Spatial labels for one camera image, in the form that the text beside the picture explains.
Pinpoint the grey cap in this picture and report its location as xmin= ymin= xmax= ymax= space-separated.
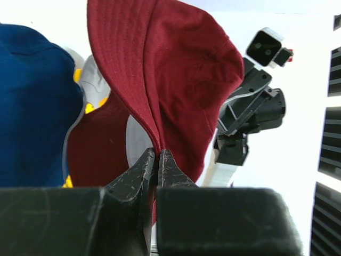
xmin=78 ymin=55 xmax=152 ymax=166

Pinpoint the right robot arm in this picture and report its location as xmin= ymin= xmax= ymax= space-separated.
xmin=213 ymin=57 xmax=286 ymax=166

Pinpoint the yellow plastic tray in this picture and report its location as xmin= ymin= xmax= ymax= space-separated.
xmin=62 ymin=68 xmax=110 ymax=188

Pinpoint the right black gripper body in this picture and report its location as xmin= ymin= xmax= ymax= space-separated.
xmin=217 ymin=57 xmax=279 ymax=135

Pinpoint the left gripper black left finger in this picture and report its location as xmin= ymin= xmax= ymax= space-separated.
xmin=1 ymin=149 xmax=155 ymax=255

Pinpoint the blue bucket hat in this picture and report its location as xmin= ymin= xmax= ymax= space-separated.
xmin=1 ymin=24 xmax=85 ymax=187

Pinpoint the dark red hat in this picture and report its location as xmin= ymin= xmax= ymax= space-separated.
xmin=66 ymin=0 xmax=245 ymax=227

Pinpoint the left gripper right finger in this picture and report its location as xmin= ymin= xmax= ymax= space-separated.
xmin=156 ymin=150 xmax=303 ymax=255

